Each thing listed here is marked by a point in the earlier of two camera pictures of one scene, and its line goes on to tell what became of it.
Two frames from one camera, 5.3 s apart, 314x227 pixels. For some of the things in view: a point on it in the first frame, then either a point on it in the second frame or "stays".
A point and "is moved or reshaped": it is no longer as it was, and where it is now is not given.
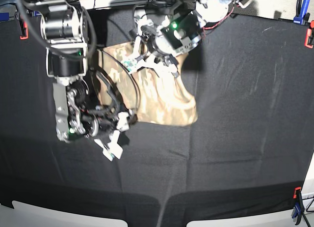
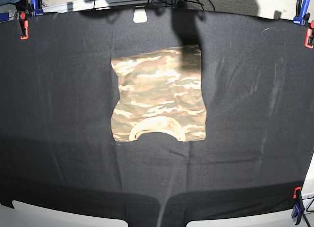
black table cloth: x=252 y=77 stays
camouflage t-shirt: x=156 y=95 is moved or reshaped
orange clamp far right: x=308 y=41 stays
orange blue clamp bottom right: x=299 y=208 stays
